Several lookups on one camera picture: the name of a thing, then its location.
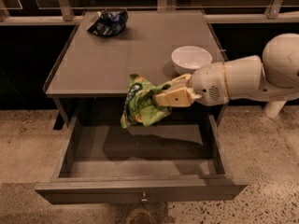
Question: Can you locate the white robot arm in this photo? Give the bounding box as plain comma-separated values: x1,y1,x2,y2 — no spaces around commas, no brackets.
154,34,299,107

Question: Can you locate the small metal drawer knob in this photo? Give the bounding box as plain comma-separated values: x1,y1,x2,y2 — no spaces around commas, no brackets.
140,192,149,203

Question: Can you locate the grey wooden cabinet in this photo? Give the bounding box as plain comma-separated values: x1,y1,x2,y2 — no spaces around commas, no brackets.
44,10,226,122

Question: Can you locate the white ceramic bowl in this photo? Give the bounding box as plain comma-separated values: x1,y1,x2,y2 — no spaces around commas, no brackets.
171,46,212,75

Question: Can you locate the green rice chip bag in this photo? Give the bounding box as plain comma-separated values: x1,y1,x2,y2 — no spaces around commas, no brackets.
121,74,172,129

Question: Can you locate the metal railing frame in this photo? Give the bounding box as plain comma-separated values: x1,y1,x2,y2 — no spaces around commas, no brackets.
0,0,299,25

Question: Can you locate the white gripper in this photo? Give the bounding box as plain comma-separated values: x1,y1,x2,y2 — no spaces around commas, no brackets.
153,63,229,107

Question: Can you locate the dark blue chip bag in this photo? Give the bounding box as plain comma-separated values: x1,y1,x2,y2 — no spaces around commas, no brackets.
87,9,128,37

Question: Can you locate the open grey top drawer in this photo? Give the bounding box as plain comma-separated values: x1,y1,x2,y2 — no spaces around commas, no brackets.
35,115,248,204

